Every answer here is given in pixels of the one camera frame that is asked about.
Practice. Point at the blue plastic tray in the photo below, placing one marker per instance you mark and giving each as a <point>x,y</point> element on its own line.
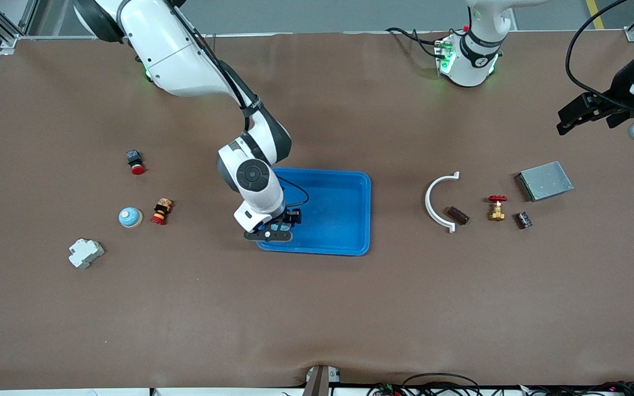
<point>333,220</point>

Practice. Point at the brown cylindrical capacitor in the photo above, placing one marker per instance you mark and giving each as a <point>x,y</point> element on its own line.
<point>458,215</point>

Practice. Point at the small metal corner bracket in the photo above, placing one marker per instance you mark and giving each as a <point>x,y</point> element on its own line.
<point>633,34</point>

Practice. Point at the silver metal box module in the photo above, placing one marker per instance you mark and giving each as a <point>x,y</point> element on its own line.
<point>547,180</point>

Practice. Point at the light blue call bell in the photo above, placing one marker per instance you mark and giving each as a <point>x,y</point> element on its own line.
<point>130,218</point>

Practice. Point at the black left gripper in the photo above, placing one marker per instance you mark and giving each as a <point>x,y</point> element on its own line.
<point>618,88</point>

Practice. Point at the red mushroom push button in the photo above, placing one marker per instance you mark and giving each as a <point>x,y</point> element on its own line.
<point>136,162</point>

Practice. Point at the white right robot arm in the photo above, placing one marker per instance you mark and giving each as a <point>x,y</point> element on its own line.
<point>168,49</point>

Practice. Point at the short black cylindrical capacitor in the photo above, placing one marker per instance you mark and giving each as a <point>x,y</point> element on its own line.
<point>524,220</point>

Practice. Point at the red emergency stop button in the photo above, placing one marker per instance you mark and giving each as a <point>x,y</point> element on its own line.
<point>161,212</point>

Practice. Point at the metal table edge bracket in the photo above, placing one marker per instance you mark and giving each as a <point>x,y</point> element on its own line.
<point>320,382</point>

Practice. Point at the white circuit breaker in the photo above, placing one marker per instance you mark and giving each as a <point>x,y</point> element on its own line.
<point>86,253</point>

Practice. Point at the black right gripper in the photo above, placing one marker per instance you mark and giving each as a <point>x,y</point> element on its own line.
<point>289,215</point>

